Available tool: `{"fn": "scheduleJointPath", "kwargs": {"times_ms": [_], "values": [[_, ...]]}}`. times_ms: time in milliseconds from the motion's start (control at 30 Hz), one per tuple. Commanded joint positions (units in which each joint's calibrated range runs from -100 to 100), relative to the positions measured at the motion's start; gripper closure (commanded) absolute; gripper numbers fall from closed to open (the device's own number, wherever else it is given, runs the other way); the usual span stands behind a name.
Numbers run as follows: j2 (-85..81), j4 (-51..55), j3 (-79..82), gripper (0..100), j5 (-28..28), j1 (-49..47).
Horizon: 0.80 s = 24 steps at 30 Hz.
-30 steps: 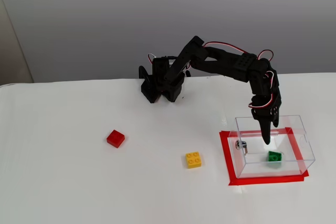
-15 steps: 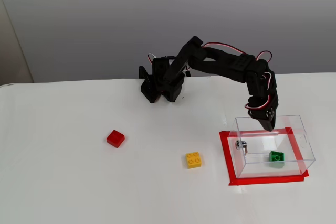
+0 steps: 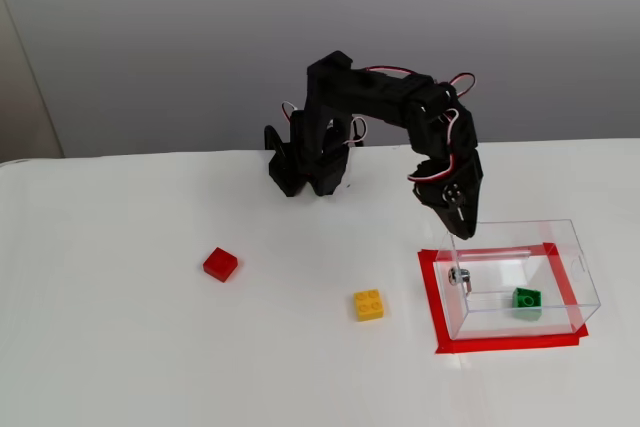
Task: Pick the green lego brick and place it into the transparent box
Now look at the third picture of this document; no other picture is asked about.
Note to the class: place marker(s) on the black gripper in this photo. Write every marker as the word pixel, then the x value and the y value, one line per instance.
pixel 454 195

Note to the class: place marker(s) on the green lego brick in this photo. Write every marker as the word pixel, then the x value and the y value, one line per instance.
pixel 527 309

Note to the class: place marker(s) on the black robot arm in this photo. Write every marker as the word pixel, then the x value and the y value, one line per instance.
pixel 380 92

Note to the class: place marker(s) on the transparent acrylic box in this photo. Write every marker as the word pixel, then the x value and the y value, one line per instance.
pixel 560 257

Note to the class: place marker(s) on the yellow lego brick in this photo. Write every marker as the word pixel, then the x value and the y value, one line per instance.
pixel 369 306

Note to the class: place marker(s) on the red lego brick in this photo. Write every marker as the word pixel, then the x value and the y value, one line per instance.
pixel 220 264

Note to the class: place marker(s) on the silver cam lock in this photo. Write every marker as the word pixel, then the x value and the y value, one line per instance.
pixel 457 277

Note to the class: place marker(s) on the black table clamp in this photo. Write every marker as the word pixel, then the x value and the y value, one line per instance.
pixel 274 142

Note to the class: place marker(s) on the red tape frame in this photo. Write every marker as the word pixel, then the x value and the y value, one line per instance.
pixel 500 344

